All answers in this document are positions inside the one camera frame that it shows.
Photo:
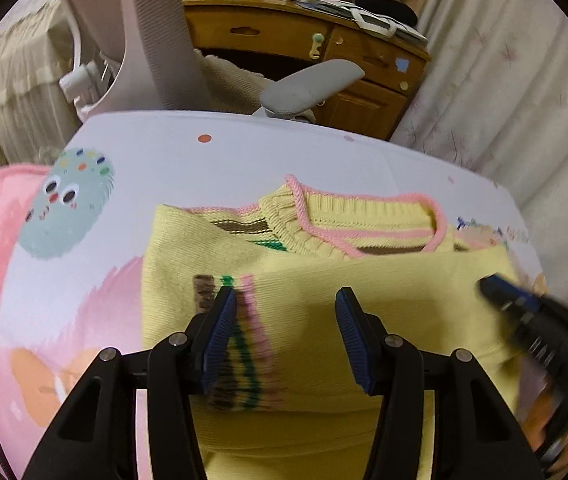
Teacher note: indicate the yellow striped knit cardigan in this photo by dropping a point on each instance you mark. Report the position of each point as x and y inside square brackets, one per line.
[322, 282]

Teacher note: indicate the beige cloth on chair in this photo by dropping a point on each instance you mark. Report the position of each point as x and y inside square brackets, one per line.
[232, 89]

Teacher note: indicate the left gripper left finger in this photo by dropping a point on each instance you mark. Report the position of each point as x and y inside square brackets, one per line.
[182, 365]

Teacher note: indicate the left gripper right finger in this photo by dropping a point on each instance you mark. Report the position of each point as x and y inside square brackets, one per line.
[388, 366]

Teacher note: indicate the white tote bag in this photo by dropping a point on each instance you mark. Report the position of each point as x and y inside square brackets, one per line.
[376, 23]

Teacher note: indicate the white leaf print curtain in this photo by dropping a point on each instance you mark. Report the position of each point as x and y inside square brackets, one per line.
[495, 101]

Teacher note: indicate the cartoon print bed sheet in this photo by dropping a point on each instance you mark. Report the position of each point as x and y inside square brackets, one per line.
[145, 211]

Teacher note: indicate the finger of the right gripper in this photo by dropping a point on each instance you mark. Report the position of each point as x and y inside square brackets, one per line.
[507, 297]

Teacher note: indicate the wooden desk with drawers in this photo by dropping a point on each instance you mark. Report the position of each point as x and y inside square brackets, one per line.
[278, 39]

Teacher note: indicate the black cap on desk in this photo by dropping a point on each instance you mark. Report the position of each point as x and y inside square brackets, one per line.
[395, 9]

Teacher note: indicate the white ergonomic office chair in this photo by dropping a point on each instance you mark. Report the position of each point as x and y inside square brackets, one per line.
[139, 55]

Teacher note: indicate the cream lace covered furniture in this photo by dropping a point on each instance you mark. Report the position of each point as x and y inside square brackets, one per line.
[36, 121]

